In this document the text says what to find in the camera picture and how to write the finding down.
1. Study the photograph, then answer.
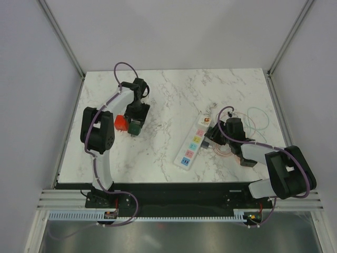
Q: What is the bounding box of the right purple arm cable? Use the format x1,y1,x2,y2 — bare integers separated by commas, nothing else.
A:
217,106,311,198

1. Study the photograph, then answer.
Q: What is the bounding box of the left aluminium frame post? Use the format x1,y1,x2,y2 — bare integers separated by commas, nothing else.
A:
36,0,85,80

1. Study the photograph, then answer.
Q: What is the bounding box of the right aluminium frame post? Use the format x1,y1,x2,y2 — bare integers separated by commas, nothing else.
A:
266,0,315,78

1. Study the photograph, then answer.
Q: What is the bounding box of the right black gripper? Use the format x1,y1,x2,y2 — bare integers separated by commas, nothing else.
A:
205,120,233,145

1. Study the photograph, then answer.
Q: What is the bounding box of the red cube plug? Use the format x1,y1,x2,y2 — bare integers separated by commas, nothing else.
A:
114,115,129,131

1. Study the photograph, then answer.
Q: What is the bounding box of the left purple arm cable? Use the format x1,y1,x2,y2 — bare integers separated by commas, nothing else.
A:
83,62,140,227

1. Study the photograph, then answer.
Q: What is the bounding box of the aluminium front rail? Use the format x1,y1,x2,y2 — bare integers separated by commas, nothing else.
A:
37,190,324,211

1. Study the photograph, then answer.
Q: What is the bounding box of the dark green cube plug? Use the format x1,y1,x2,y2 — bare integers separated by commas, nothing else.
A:
127,120,144,136

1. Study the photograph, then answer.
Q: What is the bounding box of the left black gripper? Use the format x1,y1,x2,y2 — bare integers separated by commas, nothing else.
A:
123,100,150,127

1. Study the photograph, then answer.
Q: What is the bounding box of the pink coiled cable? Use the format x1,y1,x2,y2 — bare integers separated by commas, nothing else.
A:
213,110,242,164

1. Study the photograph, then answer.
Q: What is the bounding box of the green thin cable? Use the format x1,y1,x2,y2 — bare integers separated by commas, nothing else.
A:
243,106,271,144

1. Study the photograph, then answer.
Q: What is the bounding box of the white power strip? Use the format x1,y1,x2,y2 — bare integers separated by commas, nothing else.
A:
173,114,210,171

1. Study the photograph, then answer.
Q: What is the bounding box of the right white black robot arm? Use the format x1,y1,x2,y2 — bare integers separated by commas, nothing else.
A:
205,118,317,208

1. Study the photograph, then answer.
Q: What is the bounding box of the white slotted cable duct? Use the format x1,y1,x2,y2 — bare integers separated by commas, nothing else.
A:
48,210,257,222

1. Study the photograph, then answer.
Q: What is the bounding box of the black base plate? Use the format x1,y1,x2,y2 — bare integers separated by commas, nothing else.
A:
56,182,272,217

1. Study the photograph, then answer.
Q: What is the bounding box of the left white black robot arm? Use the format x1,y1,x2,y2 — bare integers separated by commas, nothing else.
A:
80,78,150,207

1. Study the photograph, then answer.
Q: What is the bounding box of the aluminium frame post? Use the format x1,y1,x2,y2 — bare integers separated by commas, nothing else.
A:
36,0,85,80
266,0,315,78

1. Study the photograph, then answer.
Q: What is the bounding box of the small grey charger plug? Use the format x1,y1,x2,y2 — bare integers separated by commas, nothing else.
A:
201,141,210,149

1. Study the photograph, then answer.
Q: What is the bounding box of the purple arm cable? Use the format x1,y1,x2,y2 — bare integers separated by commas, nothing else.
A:
83,62,140,227
217,106,311,198

